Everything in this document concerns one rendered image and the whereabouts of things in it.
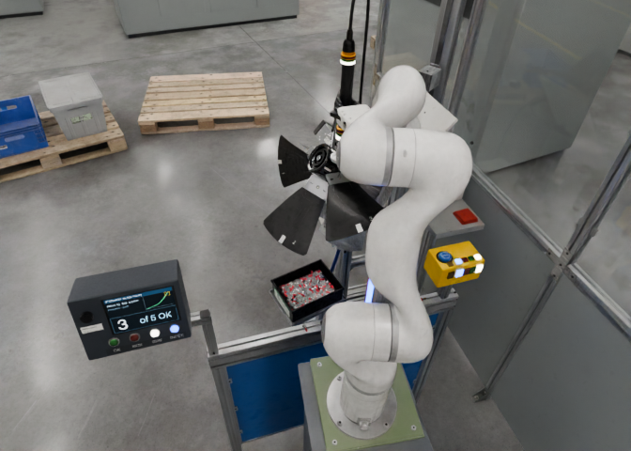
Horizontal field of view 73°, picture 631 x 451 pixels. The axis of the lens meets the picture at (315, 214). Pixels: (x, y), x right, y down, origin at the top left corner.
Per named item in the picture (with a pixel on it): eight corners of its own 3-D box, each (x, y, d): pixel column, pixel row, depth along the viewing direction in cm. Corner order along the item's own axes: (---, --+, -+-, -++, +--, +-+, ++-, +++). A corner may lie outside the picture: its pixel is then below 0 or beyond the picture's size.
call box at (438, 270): (461, 260, 154) (469, 240, 148) (477, 281, 147) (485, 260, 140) (422, 270, 151) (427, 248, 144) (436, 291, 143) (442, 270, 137)
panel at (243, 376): (410, 391, 205) (440, 305, 162) (412, 394, 204) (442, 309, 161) (240, 441, 186) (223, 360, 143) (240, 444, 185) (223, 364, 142)
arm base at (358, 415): (400, 442, 110) (414, 412, 97) (326, 438, 109) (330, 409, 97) (392, 370, 123) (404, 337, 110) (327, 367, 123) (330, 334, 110)
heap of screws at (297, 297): (318, 273, 169) (318, 265, 165) (337, 299, 160) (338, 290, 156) (275, 292, 161) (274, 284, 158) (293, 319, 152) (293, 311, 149)
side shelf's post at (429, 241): (409, 313, 254) (439, 205, 200) (413, 318, 251) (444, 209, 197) (404, 314, 253) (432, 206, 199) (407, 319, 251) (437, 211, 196)
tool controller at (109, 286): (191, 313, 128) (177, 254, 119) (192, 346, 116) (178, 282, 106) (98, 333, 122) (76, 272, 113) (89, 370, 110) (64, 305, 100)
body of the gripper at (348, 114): (346, 143, 124) (334, 124, 132) (379, 138, 127) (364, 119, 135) (348, 119, 119) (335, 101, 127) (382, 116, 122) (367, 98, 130)
